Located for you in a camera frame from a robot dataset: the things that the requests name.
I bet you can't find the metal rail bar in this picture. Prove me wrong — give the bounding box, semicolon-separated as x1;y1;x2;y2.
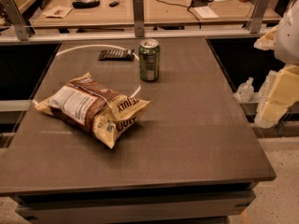
0;28;269;45

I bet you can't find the brown and yellow chip bag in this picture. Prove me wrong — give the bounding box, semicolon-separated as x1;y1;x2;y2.
36;73;150;148

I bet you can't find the metal bracket post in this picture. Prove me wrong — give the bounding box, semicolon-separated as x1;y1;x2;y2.
133;0;145;37
0;0;32;41
246;0;270;34

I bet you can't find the white card on desk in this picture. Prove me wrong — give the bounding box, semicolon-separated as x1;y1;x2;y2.
194;7;218;19

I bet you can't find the left metal bracket post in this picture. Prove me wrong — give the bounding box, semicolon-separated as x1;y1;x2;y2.
0;0;32;41

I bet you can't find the middle metal bracket post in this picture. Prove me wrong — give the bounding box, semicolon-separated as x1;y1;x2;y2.
133;0;145;37

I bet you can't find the tan paper packet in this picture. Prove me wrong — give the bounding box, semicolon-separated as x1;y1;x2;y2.
43;6;72;19

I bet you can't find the dark chocolate bar wrapper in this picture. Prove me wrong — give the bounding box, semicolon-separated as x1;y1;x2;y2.
98;49;135;61

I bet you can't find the clear sanitizer bottle left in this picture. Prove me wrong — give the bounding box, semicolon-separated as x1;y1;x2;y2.
234;77;254;102

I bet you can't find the right metal bracket post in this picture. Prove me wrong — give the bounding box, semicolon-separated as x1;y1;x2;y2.
246;0;270;34

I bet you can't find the green soda can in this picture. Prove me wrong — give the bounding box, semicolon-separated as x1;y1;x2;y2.
139;38;160;81

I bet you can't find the black device on desk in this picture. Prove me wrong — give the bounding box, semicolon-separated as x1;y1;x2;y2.
72;0;100;8

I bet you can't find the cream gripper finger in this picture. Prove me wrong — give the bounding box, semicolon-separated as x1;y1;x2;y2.
254;64;299;128
253;26;278;50

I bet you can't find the white circle line marking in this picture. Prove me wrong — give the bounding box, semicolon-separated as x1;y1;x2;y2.
33;44;141;105

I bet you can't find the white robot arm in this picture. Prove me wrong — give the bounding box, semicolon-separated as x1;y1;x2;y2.
254;0;299;128

